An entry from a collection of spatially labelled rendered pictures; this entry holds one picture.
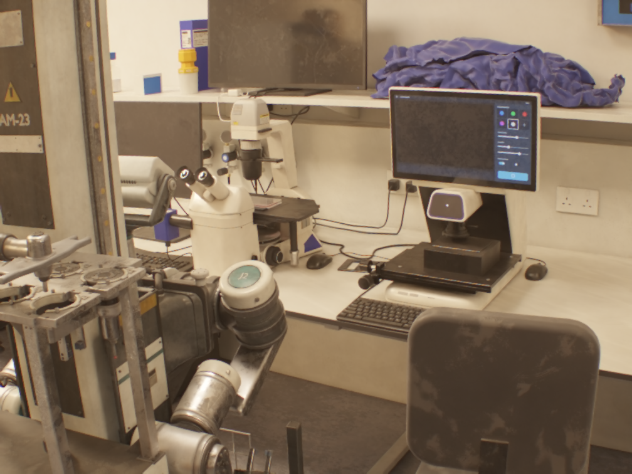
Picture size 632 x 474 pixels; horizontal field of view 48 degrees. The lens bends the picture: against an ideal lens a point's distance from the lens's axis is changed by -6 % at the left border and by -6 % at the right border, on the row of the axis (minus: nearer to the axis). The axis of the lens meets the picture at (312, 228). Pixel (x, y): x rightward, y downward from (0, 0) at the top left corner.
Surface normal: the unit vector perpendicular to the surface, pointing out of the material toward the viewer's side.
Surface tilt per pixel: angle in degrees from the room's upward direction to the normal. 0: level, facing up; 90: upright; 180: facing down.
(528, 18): 90
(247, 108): 73
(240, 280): 26
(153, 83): 90
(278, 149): 100
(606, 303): 0
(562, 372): 90
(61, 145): 90
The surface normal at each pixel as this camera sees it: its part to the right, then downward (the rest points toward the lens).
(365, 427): -0.04, -0.96
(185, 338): 0.69, 0.18
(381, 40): -0.52, 0.26
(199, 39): 0.84, 0.12
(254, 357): -0.18, -0.78
